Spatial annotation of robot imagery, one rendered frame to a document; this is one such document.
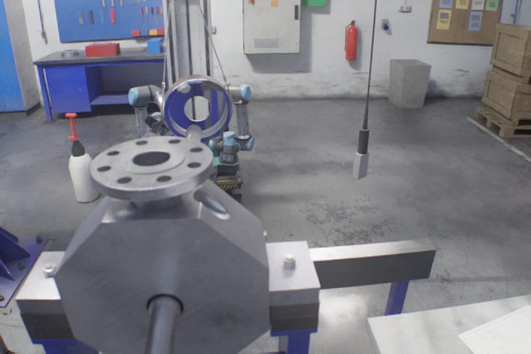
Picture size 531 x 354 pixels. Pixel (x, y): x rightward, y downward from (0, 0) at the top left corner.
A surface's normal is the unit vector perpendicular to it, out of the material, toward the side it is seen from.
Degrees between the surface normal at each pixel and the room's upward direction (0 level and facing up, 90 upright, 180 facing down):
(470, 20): 90
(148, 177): 0
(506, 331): 0
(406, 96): 93
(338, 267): 90
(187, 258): 90
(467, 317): 0
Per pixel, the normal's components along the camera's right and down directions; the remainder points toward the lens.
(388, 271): 0.10, 0.41
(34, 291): 0.00, -0.91
